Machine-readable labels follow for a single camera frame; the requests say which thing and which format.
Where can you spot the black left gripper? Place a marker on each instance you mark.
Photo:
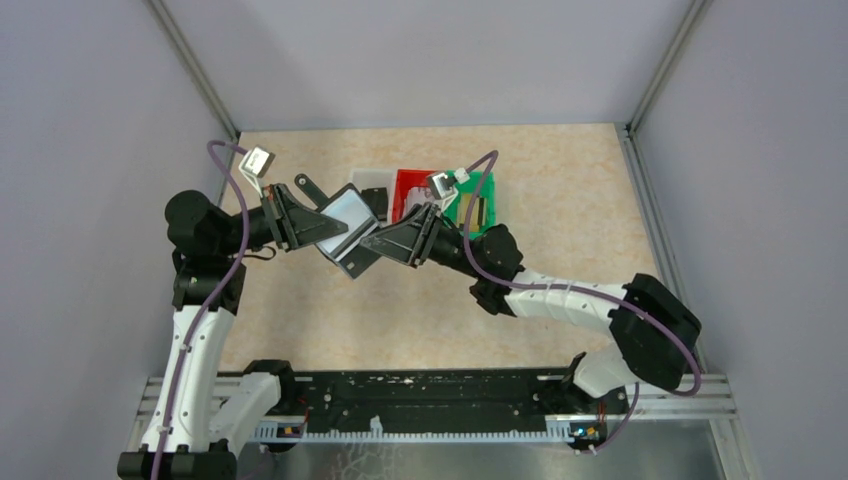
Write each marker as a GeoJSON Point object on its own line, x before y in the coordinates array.
{"type": "Point", "coordinates": [279, 218]}

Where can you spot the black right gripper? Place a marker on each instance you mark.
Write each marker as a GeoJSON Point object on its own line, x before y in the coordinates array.
{"type": "Point", "coordinates": [428, 234]}

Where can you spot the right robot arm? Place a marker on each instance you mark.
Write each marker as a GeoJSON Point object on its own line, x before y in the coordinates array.
{"type": "Point", "coordinates": [652, 333]}

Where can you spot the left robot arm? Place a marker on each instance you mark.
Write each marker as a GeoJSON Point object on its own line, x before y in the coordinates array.
{"type": "Point", "coordinates": [186, 437]}

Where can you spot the silver VIP card stack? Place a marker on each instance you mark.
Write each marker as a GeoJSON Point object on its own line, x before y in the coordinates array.
{"type": "Point", "coordinates": [417, 196]}

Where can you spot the black VIP card stack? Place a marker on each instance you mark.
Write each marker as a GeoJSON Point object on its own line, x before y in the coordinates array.
{"type": "Point", "coordinates": [377, 199]}

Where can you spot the gold VIP card stack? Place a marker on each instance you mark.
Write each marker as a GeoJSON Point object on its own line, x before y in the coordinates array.
{"type": "Point", "coordinates": [475, 217]}

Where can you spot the red plastic bin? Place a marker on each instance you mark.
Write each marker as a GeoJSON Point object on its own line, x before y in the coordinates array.
{"type": "Point", "coordinates": [404, 180]}

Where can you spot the white plastic bin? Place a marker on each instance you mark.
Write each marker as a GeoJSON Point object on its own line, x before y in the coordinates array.
{"type": "Point", "coordinates": [363, 178]}

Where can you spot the green plastic bin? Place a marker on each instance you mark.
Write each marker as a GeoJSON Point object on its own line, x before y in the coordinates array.
{"type": "Point", "coordinates": [488, 191]}

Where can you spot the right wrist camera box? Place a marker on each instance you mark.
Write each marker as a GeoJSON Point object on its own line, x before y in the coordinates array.
{"type": "Point", "coordinates": [443, 186]}

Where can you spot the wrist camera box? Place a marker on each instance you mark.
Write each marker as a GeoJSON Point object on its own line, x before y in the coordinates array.
{"type": "Point", "coordinates": [443, 186]}
{"type": "Point", "coordinates": [254, 165]}

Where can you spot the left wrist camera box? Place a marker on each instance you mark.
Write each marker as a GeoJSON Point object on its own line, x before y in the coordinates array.
{"type": "Point", "coordinates": [254, 165]}

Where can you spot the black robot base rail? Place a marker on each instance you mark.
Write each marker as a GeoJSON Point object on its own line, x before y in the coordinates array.
{"type": "Point", "coordinates": [436, 406]}

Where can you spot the grey aluminium frame rail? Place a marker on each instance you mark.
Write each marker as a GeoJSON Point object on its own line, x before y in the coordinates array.
{"type": "Point", "coordinates": [732, 452]}

